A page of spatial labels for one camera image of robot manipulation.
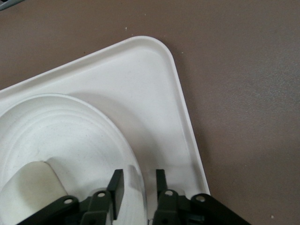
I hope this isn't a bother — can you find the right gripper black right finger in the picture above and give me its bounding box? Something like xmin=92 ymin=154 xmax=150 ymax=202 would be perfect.
xmin=150 ymin=169 xmax=251 ymax=225

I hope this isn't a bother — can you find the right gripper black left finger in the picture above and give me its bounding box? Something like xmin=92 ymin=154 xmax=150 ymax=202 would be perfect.
xmin=14 ymin=169 xmax=125 ymax=225

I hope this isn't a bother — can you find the white steamed bun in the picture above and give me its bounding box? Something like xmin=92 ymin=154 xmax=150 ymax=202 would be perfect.
xmin=0 ymin=161 xmax=68 ymax=223

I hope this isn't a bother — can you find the cream round plate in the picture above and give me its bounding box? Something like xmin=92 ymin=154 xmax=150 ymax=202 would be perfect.
xmin=0 ymin=93 xmax=147 ymax=225

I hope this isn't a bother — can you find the cream tray with rabbit print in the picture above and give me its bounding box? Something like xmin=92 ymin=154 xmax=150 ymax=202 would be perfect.
xmin=0 ymin=35 xmax=211 ymax=225

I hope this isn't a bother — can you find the brown table cover mat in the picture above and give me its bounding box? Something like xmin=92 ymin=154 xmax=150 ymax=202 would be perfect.
xmin=0 ymin=0 xmax=300 ymax=225

